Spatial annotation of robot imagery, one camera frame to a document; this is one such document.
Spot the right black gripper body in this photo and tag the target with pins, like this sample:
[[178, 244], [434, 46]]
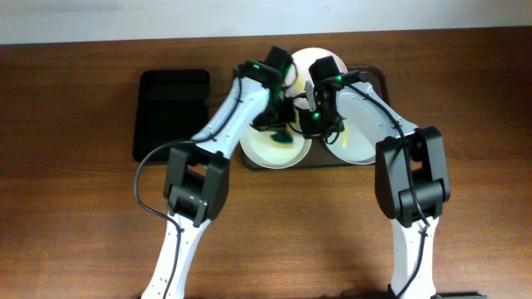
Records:
[[321, 124]]

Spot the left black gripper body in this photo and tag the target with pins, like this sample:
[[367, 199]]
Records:
[[279, 115]]

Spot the green and yellow sponge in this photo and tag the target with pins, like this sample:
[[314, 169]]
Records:
[[281, 138]]

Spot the light blue round plate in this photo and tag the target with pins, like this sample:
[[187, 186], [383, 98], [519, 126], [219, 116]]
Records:
[[351, 145]]

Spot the pink round plate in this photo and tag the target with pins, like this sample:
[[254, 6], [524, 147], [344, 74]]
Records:
[[299, 76]]

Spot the white round plate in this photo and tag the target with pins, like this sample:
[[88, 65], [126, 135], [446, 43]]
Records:
[[260, 148]]

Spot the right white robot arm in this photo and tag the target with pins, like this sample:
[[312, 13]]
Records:
[[411, 175]]

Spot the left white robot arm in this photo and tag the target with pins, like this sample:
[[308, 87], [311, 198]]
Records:
[[197, 178]]

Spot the black rectangular tray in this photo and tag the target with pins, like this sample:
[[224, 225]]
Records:
[[170, 107]]

